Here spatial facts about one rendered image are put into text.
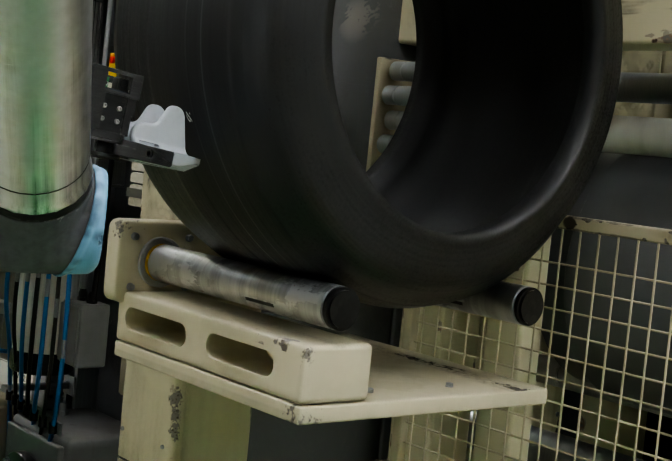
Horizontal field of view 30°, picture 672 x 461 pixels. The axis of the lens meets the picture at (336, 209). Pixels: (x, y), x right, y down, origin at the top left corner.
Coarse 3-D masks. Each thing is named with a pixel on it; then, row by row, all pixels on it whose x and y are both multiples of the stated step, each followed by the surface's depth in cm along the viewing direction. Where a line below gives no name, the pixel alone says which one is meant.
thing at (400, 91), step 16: (384, 64) 189; (400, 64) 188; (384, 80) 189; (400, 80) 189; (384, 96) 188; (400, 96) 186; (384, 112) 190; (400, 112) 188; (384, 128) 190; (384, 144) 188; (368, 160) 190
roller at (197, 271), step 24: (168, 264) 145; (192, 264) 142; (216, 264) 139; (240, 264) 136; (192, 288) 142; (216, 288) 138; (240, 288) 134; (264, 288) 131; (288, 288) 128; (312, 288) 126; (336, 288) 124; (288, 312) 128; (312, 312) 125; (336, 312) 123
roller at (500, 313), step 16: (496, 288) 144; (512, 288) 143; (528, 288) 142; (448, 304) 150; (464, 304) 148; (480, 304) 145; (496, 304) 143; (512, 304) 142; (528, 304) 142; (512, 320) 142; (528, 320) 142
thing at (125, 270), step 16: (112, 224) 148; (128, 224) 147; (144, 224) 149; (160, 224) 150; (176, 224) 151; (112, 240) 148; (128, 240) 147; (144, 240) 149; (160, 240) 150; (176, 240) 152; (192, 240) 152; (112, 256) 147; (128, 256) 148; (144, 256) 149; (112, 272) 147; (128, 272) 148; (144, 272) 149; (112, 288) 147; (128, 288) 148; (144, 288) 149; (160, 288) 151; (176, 288) 152
